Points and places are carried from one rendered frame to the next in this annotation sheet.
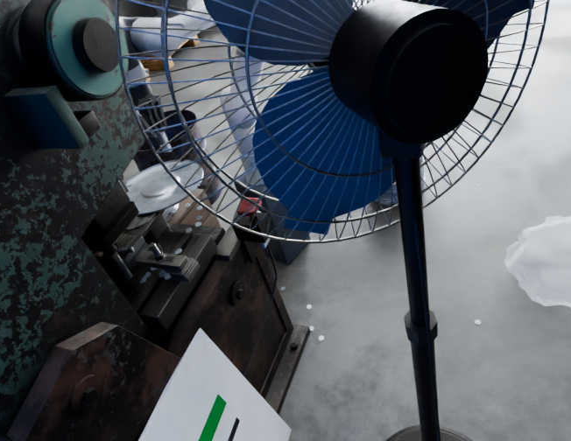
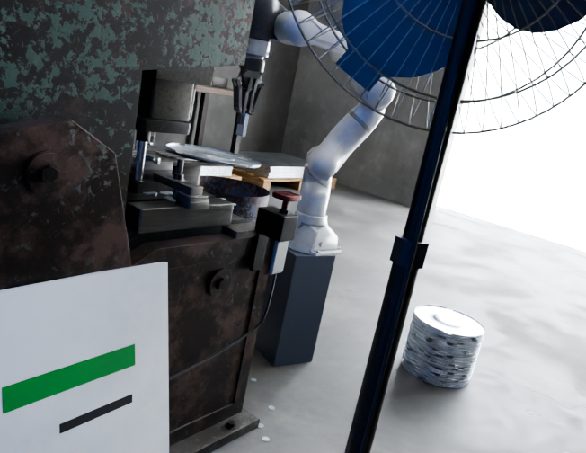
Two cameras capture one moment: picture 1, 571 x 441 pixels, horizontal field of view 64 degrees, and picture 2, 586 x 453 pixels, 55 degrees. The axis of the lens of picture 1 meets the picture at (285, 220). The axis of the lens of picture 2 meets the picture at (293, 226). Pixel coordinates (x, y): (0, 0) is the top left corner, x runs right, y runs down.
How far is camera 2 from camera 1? 0.63 m
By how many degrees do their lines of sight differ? 26
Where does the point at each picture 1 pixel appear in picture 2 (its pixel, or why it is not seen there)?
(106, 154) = (207, 38)
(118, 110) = (238, 22)
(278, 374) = (195, 438)
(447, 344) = not seen: outside the picture
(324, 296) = (295, 408)
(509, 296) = not seen: outside the picture
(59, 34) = not seen: outside the picture
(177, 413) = (89, 306)
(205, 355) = (152, 292)
